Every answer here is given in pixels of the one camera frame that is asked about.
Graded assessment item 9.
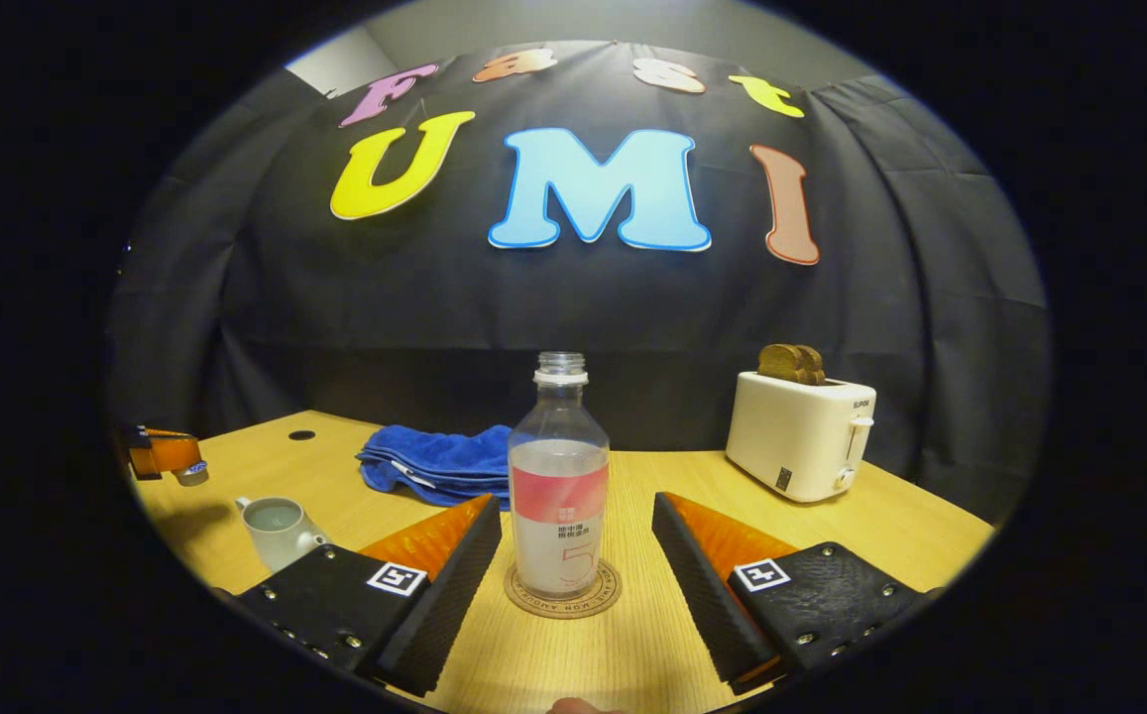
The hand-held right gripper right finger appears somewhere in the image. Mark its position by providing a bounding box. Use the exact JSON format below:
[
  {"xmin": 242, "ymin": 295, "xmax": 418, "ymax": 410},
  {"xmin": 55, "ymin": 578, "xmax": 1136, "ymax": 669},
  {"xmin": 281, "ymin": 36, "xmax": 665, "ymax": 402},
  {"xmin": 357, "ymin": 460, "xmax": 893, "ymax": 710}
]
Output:
[{"xmin": 650, "ymin": 492, "xmax": 944, "ymax": 697}]

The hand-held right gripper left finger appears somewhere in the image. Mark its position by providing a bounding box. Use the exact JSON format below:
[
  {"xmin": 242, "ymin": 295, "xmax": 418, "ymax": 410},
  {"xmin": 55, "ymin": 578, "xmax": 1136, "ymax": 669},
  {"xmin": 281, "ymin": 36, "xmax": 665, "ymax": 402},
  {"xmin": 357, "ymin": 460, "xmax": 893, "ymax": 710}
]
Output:
[{"xmin": 235, "ymin": 493, "xmax": 504, "ymax": 697}]

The round wooden coaster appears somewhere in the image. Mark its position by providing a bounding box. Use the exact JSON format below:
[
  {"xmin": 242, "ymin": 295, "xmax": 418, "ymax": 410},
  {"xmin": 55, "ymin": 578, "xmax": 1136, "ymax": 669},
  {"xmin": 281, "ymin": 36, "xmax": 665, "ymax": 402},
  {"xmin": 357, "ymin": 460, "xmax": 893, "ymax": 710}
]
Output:
[{"xmin": 503, "ymin": 556, "xmax": 625, "ymax": 621}]

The white ceramic teacup with spout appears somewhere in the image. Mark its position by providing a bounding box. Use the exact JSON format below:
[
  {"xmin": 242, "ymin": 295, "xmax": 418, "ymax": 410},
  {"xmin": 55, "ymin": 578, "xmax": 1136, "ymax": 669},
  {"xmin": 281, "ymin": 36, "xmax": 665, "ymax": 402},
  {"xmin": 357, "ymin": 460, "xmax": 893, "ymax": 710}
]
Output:
[{"xmin": 235, "ymin": 496, "xmax": 332, "ymax": 575}]

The clear water bottle red label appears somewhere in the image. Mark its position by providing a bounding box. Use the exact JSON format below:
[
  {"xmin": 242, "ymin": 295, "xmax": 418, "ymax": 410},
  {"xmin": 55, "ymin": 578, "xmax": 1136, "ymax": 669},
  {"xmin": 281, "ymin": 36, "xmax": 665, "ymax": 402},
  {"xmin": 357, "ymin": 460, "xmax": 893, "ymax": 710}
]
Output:
[{"xmin": 508, "ymin": 351, "xmax": 612, "ymax": 600}]

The folded blue towel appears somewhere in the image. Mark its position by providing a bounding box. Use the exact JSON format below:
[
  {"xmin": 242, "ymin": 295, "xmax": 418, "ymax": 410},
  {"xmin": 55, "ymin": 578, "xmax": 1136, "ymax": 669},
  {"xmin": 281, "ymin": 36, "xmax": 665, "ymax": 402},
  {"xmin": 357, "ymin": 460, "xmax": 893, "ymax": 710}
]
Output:
[{"xmin": 355, "ymin": 424, "xmax": 516, "ymax": 511}]

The white toaster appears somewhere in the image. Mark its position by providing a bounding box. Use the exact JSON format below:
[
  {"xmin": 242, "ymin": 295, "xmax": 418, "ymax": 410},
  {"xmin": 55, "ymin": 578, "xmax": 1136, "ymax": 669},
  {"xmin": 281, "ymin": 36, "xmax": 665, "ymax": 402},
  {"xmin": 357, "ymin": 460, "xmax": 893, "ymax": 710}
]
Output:
[{"xmin": 725, "ymin": 371, "xmax": 877, "ymax": 505}]

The black backdrop cloth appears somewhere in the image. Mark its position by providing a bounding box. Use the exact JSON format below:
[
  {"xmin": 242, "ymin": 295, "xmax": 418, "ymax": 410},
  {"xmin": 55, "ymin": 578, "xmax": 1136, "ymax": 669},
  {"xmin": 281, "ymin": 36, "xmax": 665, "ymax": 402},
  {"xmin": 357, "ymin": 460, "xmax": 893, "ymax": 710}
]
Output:
[{"xmin": 105, "ymin": 40, "xmax": 1051, "ymax": 529}]

